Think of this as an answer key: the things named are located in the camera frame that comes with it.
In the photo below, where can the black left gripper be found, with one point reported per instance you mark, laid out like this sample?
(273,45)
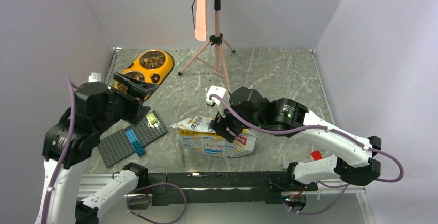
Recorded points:
(136,112)

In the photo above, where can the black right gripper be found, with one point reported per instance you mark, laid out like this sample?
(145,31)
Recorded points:
(223,132)

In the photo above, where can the pet food bag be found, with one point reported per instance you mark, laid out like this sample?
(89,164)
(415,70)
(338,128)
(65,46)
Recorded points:
(195,134)

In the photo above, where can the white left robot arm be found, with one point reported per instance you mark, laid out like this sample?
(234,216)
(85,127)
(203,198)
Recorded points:
(67,150)

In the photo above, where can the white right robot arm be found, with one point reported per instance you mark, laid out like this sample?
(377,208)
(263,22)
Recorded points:
(352,158)

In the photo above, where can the yellow double pet bowl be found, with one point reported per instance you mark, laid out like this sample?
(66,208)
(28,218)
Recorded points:
(156,76)

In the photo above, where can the kibble in near bowl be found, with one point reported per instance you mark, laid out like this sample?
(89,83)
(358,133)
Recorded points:
(134,75)

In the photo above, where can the kibble in bowl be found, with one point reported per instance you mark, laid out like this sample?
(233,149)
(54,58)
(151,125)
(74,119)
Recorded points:
(152,60)
(134,75)

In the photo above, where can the kibble in far bowl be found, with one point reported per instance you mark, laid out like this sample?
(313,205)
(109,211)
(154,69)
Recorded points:
(152,60)

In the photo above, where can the blue building brick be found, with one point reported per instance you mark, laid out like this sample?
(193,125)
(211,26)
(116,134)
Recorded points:
(134,141)

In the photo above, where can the grey building baseplate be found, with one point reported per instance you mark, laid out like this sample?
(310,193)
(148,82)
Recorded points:
(116,147)

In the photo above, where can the red clamp block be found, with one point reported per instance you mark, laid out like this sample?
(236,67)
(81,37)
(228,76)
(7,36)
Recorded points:
(315,155)

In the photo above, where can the pink tripod stand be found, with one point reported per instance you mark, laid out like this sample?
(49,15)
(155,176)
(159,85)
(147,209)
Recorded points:
(218,41)

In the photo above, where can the pink light panel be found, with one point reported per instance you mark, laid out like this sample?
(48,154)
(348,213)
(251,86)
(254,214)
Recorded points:
(199,15)

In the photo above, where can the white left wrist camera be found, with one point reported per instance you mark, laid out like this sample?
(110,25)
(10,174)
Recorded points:
(95,77)

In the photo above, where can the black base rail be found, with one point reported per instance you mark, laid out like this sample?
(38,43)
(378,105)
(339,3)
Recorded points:
(269,187)

